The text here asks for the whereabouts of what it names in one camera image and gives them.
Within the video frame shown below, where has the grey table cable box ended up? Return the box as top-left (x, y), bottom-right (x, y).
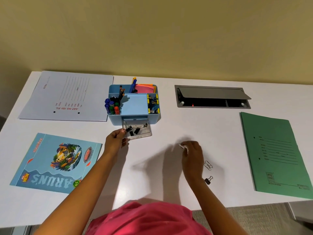
top-left (174, 85), bottom-right (252, 110)

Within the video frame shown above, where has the green file folder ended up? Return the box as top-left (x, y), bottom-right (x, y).
top-left (240, 112), bottom-right (313, 200)

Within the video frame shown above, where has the person's left forearm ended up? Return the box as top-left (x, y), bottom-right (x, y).
top-left (33, 150), bottom-right (116, 235)

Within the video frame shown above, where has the clear plastic drawer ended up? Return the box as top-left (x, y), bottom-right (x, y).
top-left (121, 119), bottom-right (152, 140)

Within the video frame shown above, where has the pink sticky note pad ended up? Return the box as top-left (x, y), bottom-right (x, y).
top-left (135, 84), bottom-right (155, 94)

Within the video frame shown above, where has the person's right hand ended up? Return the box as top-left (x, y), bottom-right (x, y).
top-left (181, 141), bottom-right (205, 183)

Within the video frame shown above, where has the pile of yellow black clips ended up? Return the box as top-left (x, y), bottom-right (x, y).
top-left (147, 93), bottom-right (159, 114)

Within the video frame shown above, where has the person's right forearm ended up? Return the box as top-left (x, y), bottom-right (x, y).
top-left (188, 177), bottom-right (248, 235)

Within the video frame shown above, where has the pink shirt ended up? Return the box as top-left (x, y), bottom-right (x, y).
top-left (84, 202), bottom-right (212, 235)

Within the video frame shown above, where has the person's left hand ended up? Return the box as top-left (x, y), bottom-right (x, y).
top-left (104, 128), bottom-right (130, 157)

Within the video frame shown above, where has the blue desk organizer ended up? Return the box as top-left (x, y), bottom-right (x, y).
top-left (108, 84), bottom-right (161, 126)

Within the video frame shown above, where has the blue drawing book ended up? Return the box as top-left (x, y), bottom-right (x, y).
top-left (10, 133), bottom-right (103, 194)

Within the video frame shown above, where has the white file folder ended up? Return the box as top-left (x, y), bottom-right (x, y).
top-left (18, 71), bottom-right (114, 122)

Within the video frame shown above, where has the grey cable box lid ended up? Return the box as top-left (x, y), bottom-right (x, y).
top-left (178, 86), bottom-right (252, 100)

